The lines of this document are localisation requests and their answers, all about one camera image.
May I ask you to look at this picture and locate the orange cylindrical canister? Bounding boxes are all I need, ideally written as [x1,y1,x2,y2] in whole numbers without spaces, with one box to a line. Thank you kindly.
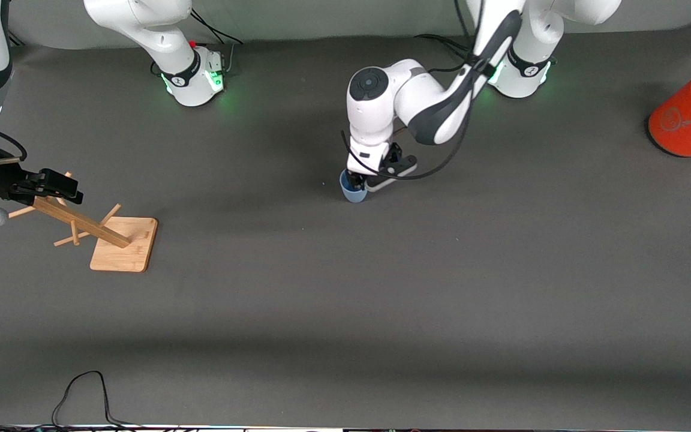
[648,60,691,158]

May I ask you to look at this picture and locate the black right arm base cables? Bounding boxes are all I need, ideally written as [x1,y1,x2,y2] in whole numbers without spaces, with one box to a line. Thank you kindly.
[190,11,245,76]

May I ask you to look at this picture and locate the light blue cup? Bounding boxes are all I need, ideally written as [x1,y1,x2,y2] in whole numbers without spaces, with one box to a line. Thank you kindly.
[340,168,369,203]

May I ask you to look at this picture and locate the black arm base cables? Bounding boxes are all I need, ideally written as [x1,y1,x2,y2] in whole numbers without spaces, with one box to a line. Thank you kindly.
[190,11,245,76]
[414,33,478,67]

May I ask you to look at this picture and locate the wooden cup rack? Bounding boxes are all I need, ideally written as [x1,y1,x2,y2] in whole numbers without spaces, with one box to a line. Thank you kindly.
[8,172,159,273]

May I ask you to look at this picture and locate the black left arm base cables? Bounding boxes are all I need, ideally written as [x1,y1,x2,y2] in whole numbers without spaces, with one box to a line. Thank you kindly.
[414,33,478,67]

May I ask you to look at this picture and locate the black cable on table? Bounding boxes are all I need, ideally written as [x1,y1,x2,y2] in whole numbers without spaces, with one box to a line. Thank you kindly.
[52,371,142,430]

